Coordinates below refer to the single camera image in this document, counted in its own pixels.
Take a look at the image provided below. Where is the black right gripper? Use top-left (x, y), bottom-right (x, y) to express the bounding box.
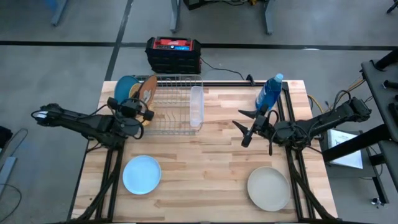
top-left (232, 105), bottom-right (270, 149)

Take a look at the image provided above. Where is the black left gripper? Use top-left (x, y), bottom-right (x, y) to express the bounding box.
top-left (107, 96), bottom-right (155, 122)

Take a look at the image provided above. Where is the large blue plate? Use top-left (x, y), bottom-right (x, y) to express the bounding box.
top-left (114, 75), bottom-right (141, 105)

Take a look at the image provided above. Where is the brown floral print plate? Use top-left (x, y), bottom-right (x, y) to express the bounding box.
top-left (136, 75), bottom-right (159, 125)

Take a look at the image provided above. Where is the light blue plate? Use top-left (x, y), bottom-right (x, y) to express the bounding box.
top-left (122, 155), bottom-right (162, 196)

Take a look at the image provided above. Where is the beige plate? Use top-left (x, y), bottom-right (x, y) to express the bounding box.
top-left (247, 166), bottom-right (292, 212)

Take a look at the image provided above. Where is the blue dish soap bottle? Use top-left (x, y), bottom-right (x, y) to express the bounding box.
top-left (255, 73), bottom-right (284, 111)

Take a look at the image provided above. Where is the translucent plastic utensil caddy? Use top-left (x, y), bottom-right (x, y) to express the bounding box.
top-left (189, 85), bottom-right (205, 128)

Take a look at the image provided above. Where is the red black power station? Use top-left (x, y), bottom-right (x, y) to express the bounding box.
top-left (145, 36), bottom-right (202, 75)

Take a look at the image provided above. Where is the grey desk leg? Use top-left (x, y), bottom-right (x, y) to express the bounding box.
top-left (170, 0), bottom-right (182, 34)
top-left (264, 0), bottom-right (275, 35)
top-left (50, 0), bottom-right (68, 27)

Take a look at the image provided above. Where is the grey side table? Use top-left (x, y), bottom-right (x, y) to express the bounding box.
top-left (360, 49), bottom-right (398, 194)

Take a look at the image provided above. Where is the black table edge rail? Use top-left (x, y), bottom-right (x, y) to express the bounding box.
top-left (155, 81), bottom-right (287, 88)

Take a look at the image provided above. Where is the white wire dish rack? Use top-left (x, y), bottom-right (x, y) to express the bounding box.
top-left (134, 74), bottom-right (205, 136)

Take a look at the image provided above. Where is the black power cable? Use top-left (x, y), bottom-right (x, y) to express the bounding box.
top-left (200, 57), bottom-right (255, 87)

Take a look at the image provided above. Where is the black aluminium frame strut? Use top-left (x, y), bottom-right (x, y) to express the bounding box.
top-left (277, 82), bottom-right (340, 223)
top-left (67, 139), bottom-right (125, 223)

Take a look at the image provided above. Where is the yellow cable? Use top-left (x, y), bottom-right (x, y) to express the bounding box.
top-left (307, 79), bottom-right (364, 114)

